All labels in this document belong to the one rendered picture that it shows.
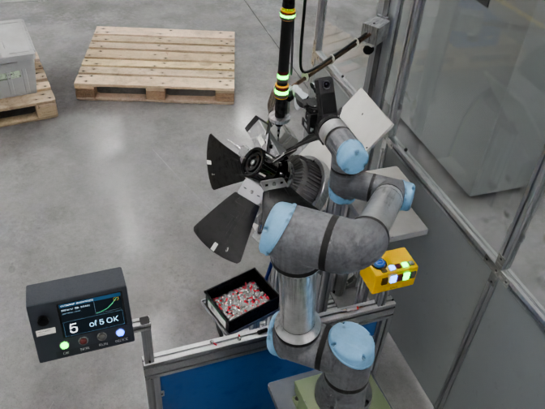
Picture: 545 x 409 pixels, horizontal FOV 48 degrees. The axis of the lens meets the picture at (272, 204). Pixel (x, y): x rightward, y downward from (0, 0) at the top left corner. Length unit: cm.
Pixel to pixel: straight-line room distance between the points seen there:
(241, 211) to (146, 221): 162
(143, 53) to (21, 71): 106
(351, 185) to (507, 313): 98
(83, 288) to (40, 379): 144
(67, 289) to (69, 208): 222
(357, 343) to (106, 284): 69
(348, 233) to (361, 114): 119
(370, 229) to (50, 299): 89
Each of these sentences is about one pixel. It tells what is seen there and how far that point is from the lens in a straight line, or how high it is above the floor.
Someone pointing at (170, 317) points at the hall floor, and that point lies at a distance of 327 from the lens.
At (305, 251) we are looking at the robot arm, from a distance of 121.
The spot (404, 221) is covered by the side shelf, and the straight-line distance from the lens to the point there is 260.
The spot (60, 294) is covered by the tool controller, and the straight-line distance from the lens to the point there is 175.
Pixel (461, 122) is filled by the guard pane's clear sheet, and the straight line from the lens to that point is 239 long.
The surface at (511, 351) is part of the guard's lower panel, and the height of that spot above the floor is 76.
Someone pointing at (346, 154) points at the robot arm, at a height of 167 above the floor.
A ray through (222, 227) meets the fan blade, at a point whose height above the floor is 100.
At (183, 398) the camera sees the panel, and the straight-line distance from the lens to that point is 229.
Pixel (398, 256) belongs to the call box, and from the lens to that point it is 213.
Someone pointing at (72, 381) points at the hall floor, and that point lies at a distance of 311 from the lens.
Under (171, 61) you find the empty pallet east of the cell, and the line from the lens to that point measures 519.
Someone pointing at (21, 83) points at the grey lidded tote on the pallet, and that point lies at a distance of 480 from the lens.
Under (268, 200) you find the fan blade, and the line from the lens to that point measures 209.
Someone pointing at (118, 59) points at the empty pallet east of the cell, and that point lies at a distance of 525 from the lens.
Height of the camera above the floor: 253
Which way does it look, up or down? 40 degrees down
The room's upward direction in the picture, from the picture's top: 5 degrees clockwise
